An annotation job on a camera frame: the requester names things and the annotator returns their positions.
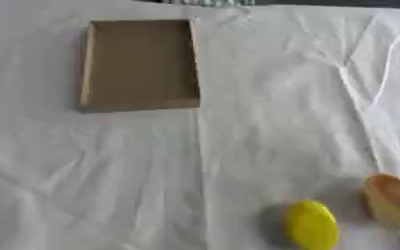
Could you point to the yellow oval toy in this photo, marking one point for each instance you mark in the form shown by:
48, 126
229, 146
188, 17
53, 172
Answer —
311, 226

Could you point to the tan cardboard box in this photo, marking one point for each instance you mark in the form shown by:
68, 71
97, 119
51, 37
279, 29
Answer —
141, 65

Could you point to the orange toy bread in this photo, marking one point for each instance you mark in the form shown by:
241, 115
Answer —
391, 200

